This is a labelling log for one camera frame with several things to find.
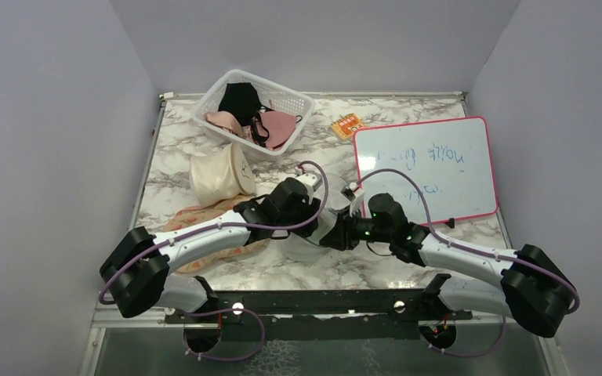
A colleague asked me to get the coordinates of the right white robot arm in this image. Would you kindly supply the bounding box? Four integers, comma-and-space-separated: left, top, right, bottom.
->
317, 193, 576, 338

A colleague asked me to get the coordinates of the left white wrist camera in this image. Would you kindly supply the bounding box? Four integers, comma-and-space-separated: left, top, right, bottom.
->
295, 172, 323, 201

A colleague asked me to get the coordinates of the pink satin bra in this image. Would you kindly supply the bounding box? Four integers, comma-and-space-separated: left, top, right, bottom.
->
241, 126, 255, 143

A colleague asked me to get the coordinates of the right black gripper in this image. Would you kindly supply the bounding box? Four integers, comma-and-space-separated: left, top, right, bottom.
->
320, 206, 393, 251

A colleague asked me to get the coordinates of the beige bra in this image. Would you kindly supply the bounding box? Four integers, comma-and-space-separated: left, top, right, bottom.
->
205, 111, 243, 137

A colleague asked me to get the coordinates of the pink framed whiteboard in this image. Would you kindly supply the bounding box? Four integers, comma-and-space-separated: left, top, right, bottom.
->
353, 117, 499, 224

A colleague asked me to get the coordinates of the floral orange laundry bag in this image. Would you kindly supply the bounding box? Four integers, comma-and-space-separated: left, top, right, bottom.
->
162, 195, 270, 274

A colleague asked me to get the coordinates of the dusty pink black-trimmed bra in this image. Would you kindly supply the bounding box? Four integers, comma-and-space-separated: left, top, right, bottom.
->
250, 110, 303, 150

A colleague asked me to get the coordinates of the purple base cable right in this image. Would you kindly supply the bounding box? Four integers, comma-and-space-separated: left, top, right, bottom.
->
419, 313, 508, 360

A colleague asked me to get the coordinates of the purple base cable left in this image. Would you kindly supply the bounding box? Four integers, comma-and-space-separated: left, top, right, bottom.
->
182, 307, 268, 364

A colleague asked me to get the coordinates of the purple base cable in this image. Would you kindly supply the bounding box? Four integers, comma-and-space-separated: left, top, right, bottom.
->
419, 313, 508, 360
182, 307, 268, 364

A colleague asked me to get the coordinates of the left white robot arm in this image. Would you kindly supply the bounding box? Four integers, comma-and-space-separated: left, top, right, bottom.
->
99, 173, 324, 322

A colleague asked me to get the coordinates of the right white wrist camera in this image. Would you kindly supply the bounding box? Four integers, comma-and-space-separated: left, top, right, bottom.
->
341, 183, 364, 215

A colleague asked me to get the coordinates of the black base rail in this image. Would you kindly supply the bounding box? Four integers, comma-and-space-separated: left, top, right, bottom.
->
165, 288, 472, 342

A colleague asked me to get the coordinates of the cream cylindrical laundry bag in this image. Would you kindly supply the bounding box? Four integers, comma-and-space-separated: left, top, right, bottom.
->
189, 143, 256, 208

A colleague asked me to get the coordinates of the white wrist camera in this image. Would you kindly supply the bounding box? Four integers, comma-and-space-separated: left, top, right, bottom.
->
295, 172, 323, 201
341, 183, 364, 215

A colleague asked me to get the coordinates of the orange card pack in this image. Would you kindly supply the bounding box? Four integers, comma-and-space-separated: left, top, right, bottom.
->
331, 113, 365, 140

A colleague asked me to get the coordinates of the black garment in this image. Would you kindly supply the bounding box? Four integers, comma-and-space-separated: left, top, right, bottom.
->
218, 82, 262, 126

